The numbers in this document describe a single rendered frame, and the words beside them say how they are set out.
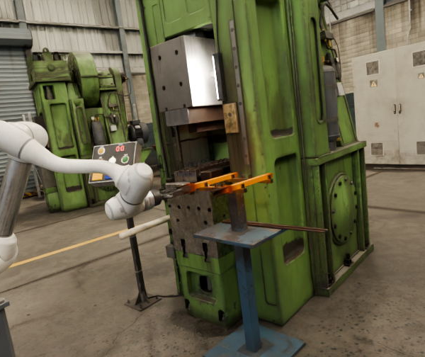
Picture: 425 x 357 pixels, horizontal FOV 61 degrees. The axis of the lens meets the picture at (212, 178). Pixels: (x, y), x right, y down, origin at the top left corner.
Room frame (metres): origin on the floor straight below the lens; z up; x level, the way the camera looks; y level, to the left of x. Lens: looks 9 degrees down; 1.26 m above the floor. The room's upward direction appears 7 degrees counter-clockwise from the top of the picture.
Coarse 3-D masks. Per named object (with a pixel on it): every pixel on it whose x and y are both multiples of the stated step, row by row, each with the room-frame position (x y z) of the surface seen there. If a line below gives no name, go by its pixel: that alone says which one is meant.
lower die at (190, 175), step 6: (216, 162) 2.38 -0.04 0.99; (228, 162) 2.40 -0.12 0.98; (186, 168) 2.23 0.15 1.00; (192, 168) 2.21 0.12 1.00; (198, 168) 2.22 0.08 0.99; (210, 168) 2.26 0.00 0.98; (216, 168) 2.30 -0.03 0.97; (174, 174) 2.29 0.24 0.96; (180, 174) 2.25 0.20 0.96; (186, 174) 2.21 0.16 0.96; (192, 174) 2.18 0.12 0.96; (180, 180) 2.26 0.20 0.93; (186, 180) 2.22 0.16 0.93; (192, 180) 2.19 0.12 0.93; (198, 180) 2.17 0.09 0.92
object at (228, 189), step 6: (264, 174) 1.78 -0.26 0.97; (270, 174) 1.79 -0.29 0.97; (246, 180) 1.69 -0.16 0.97; (252, 180) 1.69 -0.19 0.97; (258, 180) 1.72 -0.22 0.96; (222, 186) 1.58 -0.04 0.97; (228, 186) 1.57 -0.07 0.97; (234, 186) 1.60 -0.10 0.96; (240, 186) 1.62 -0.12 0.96; (216, 192) 1.52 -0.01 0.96; (222, 192) 1.55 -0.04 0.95; (228, 192) 1.56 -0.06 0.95
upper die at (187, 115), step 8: (168, 112) 2.27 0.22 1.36; (176, 112) 2.22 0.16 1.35; (184, 112) 2.18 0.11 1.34; (192, 112) 2.19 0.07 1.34; (200, 112) 2.24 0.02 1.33; (208, 112) 2.30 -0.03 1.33; (216, 112) 2.35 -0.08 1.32; (168, 120) 2.28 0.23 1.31; (176, 120) 2.23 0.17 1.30; (184, 120) 2.18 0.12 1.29; (192, 120) 2.18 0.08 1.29; (200, 120) 2.24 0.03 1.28; (208, 120) 2.29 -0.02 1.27
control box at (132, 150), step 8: (112, 144) 2.53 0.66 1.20; (120, 144) 2.50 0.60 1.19; (128, 144) 2.48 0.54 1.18; (136, 144) 2.47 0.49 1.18; (96, 152) 2.54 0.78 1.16; (104, 152) 2.52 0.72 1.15; (112, 152) 2.50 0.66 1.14; (120, 152) 2.47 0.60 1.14; (128, 152) 2.45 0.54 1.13; (136, 152) 2.45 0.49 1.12; (104, 160) 2.49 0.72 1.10; (120, 160) 2.44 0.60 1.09; (128, 160) 2.42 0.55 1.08; (136, 160) 2.43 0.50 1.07; (104, 176) 2.42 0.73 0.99; (96, 184) 2.46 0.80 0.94; (104, 184) 2.45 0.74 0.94; (112, 184) 2.45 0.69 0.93
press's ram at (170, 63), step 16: (160, 48) 2.26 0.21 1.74; (176, 48) 2.17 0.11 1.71; (192, 48) 2.17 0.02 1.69; (208, 48) 2.28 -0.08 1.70; (160, 64) 2.28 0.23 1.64; (176, 64) 2.18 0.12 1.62; (192, 64) 2.16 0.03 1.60; (208, 64) 2.26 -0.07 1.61; (160, 80) 2.29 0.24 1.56; (176, 80) 2.20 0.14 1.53; (192, 80) 2.14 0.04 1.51; (208, 80) 2.25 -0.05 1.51; (160, 96) 2.31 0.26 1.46; (176, 96) 2.21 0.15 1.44; (192, 96) 2.13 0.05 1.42; (208, 96) 2.23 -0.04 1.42; (160, 112) 2.32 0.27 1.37
